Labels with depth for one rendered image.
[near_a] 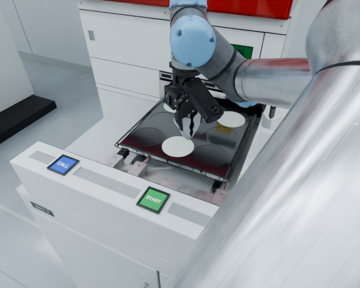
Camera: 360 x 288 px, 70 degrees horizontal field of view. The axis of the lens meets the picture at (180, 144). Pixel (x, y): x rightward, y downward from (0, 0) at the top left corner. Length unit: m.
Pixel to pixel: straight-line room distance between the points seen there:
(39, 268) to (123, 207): 1.20
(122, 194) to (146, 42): 0.66
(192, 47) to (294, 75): 0.17
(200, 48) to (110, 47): 0.79
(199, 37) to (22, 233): 1.68
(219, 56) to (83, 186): 0.41
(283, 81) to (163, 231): 0.36
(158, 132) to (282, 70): 0.55
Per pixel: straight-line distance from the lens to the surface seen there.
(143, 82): 1.17
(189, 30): 0.44
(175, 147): 0.79
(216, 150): 0.79
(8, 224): 2.00
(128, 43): 1.14
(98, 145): 0.97
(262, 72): 0.42
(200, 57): 0.45
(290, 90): 0.37
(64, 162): 0.71
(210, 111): 0.58
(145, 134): 0.85
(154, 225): 0.56
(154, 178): 0.73
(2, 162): 2.49
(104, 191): 0.62
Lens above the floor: 1.42
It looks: 40 degrees down
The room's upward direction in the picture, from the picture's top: straight up
